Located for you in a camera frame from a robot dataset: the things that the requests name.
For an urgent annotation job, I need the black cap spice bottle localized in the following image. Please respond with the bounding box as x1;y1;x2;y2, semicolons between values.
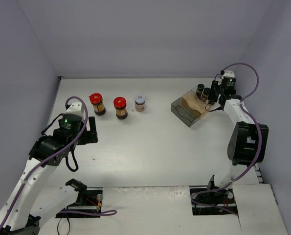
196;83;204;98
200;88;210;102

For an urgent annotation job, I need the red lid chili sauce jar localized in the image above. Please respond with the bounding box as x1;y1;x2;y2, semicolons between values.
89;93;106;116

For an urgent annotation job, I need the white lid sauce jar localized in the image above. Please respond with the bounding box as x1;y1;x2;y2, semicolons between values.
134;94;146;112

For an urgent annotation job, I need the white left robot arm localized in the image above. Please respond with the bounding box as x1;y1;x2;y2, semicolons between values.
0;97;98;235

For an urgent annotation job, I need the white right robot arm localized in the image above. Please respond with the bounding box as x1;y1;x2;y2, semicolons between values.
205;69;269;202

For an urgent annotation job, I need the clear transparent bin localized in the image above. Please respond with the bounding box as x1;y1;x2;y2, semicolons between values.
191;86;222;112

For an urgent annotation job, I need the amber transparent bin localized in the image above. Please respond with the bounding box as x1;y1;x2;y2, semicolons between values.
180;90;208;119

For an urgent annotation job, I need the grey transparent bin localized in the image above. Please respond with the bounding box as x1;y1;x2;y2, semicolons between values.
171;97;201;128

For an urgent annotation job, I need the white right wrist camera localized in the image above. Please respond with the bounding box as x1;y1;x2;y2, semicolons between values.
220;70;235;79

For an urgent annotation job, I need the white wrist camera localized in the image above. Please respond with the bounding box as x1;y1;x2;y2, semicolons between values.
220;70;235;79
66;102;84;116

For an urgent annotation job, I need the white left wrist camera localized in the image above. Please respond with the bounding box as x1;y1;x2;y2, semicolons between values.
66;102;84;116

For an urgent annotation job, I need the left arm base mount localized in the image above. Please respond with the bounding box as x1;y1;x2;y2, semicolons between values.
55;188;103;218

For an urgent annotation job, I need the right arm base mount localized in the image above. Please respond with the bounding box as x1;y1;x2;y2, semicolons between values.
191;188;238;216

